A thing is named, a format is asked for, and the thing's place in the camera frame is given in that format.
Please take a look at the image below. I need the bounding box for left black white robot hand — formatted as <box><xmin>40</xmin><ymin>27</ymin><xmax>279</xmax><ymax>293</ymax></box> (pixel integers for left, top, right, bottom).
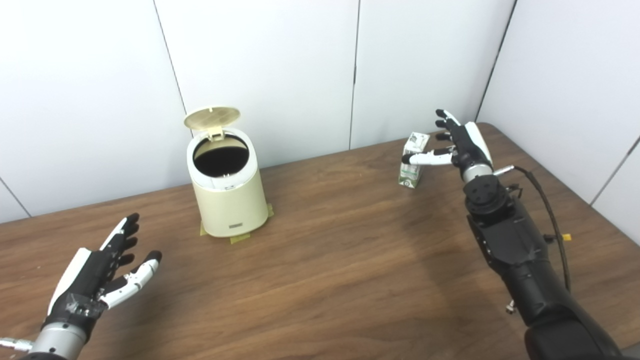
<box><xmin>42</xmin><ymin>213</ymin><xmax>163</xmax><ymax>341</ymax></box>

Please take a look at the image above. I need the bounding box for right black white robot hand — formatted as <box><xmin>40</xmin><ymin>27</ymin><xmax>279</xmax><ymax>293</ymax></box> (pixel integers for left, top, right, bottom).
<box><xmin>401</xmin><ymin>109</ymin><xmax>495</xmax><ymax>174</ymax></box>

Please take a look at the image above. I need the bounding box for white green milk carton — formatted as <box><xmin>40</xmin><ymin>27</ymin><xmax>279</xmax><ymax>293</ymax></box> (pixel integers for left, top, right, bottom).
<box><xmin>398</xmin><ymin>131</ymin><xmax>431</xmax><ymax>189</ymax></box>

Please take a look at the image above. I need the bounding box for cream round bin lid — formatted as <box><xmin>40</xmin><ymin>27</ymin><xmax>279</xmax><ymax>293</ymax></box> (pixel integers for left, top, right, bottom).
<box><xmin>183</xmin><ymin>105</ymin><xmax>241</xmax><ymax>138</ymax></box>

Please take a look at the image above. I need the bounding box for cream round trash bin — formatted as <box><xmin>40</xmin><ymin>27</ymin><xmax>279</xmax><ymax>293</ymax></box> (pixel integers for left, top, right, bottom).
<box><xmin>186</xmin><ymin>127</ymin><xmax>269</xmax><ymax>238</ymax></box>

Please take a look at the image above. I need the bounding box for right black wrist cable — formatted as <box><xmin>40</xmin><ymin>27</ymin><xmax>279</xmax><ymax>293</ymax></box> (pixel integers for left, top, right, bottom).
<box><xmin>492</xmin><ymin>165</ymin><xmax>572</xmax><ymax>293</ymax></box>

